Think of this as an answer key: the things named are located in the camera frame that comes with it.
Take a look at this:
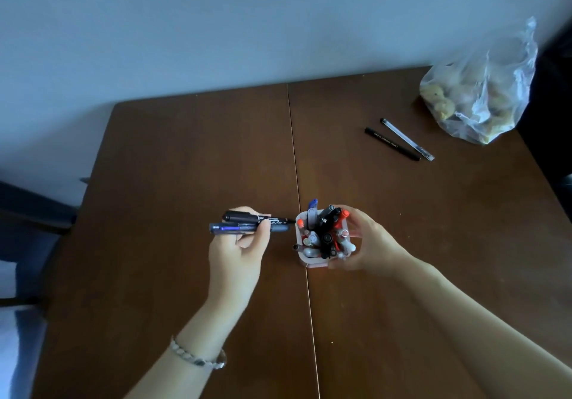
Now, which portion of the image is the blue marker pen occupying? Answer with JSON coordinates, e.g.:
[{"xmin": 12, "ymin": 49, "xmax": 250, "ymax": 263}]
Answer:
[{"xmin": 209, "ymin": 222, "xmax": 291, "ymax": 236}]

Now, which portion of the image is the clear plastic bag of food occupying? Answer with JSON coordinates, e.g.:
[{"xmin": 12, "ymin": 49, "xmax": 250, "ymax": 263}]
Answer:
[{"xmin": 419, "ymin": 16, "xmax": 539, "ymax": 146}]

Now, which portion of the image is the white pen holder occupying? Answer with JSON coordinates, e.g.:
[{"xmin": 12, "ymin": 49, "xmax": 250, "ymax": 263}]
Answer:
[{"xmin": 294, "ymin": 209, "xmax": 355, "ymax": 269}]

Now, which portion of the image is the person's right forearm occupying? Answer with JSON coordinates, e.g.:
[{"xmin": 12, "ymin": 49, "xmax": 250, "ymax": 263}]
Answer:
[{"xmin": 393, "ymin": 253, "xmax": 572, "ymax": 399}]

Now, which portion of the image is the black marker pen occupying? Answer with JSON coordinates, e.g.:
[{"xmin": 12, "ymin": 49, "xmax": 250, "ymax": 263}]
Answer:
[{"xmin": 222, "ymin": 210, "xmax": 296, "ymax": 226}]

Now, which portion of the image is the slim black pen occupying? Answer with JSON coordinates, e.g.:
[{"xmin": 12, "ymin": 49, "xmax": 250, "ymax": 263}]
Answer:
[{"xmin": 364, "ymin": 127, "xmax": 421, "ymax": 162}]

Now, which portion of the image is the bunch of pens and markers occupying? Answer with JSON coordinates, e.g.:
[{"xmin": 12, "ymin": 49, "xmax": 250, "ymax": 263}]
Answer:
[{"xmin": 292, "ymin": 198, "xmax": 357, "ymax": 261}]

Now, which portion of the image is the silver bracelet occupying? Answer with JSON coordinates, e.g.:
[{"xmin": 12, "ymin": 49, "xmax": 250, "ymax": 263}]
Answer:
[{"xmin": 168, "ymin": 336, "xmax": 228, "ymax": 371}]

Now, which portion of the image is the clear pen with black cap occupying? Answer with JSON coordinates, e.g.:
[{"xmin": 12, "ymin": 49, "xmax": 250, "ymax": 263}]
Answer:
[{"xmin": 380, "ymin": 118, "xmax": 435, "ymax": 162}]

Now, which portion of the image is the person's left hand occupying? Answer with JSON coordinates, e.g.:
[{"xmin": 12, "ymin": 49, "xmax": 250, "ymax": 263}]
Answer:
[{"xmin": 207, "ymin": 207, "xmax": 272, "ymax": 313}]

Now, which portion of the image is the person's left forearm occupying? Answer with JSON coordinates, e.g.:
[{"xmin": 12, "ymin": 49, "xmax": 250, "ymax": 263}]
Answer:
[{"xmin": 124, "ymin": 297, "xmax": 252, "ymax": 399}]

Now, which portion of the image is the person's right hand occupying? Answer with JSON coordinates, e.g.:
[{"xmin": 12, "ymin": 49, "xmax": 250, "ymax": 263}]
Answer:
[{"xmin": 327, "ymin": 205, "xmax": 415, "ymax": 277}]

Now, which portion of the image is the black furniture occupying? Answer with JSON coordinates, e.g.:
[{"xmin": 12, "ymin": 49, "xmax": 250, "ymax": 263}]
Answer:
[{"xmin": 517, "ymin": 19, "xmax": 572, "ymax": 224}]

